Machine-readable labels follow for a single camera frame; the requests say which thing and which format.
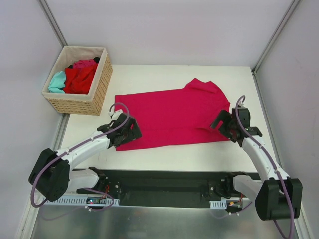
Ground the magenta t shirt in basket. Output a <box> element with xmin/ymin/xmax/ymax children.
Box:
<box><xmin>72</xmin><ymin>59</ymin><xmax>98</xmax><ymax>69</ymax></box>

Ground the magenta t shirt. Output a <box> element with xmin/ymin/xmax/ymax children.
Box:
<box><xmin>72</xmin><ymin>59</ymin><xmax>98</xmax><ymax>69</ymax></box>
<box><xmin>115</xmin><ymin>78</ymin><xmax>230</xmax><ymax>151</ymax></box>

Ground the turquoise t shirt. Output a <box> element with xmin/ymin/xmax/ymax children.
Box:
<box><xmin>48</xmin><ymin>71</ymin><xmax>66</xmax><ymax>94</ymax></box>

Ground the red t shirt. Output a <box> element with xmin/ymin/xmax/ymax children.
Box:
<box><xmin>63</xmin><ymin>64</ymin><xmax>98</xmax><ymax>94</ymax></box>

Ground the right slotted cable duct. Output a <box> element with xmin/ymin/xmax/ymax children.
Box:
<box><xmin>209</xmin><ymin>200</ymin><xmax>227</xmax><ymax>210</ymax></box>

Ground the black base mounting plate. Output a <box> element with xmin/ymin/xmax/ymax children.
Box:
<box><xmin>47</xmin><ymin>167</ymin><xmax>275</xmax><ymax>209</ymax></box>

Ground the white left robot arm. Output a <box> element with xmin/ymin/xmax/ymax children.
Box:
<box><xmin>28</xmin><ymin>110</ymin><xmax>142</xmax><ymax>202</ymax></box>

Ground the aluminium frame rail left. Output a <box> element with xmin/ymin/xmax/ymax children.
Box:
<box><xmin>37</xmin><ymin>0</ymin><xmax>68</xmax><ymax>47</ymax></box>

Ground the slotted cable duct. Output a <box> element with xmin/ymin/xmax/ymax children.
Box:
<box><xmin>209</xmin><ymin>200</ymin><xmax>227</xmax><ymax>210</ymax></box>
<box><xmin>45</xmin><ymin>196</ymin><xmax>120</xmax><ymax>207</ymax></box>

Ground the wicker basket with cloth liner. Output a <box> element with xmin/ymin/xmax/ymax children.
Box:
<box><xmin>41</xmin><ymin>46</ymin><xmax>113</xmax><ymax>116</ymax></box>

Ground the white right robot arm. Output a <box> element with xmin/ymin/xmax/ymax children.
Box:
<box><xmin>211</xmin><ymin>106</ymin><xmax>303</xmax><ymax>221</ymax></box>

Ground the aluminium frame rail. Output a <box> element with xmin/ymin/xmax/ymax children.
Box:
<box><xmin>37</xmin><ymin>0</ymin><xmax>68</xmax><ymax>47</ymax></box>
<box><xmin>251</xmin><ymin>0</ymin><xmax>302</xmax><ymax>76</ymax></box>

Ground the left slotted cable duct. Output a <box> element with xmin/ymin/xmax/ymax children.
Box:
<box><xmin>45</xmin><ymin>196</ymin><xmax>120</xmax><ymax>207</ymax></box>

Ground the aluminium frame rail right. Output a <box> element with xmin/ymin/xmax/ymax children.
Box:
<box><xmin>251</xmin><ymin>0</ymin><xmax>302</xmax><ymax>76</ymax></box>

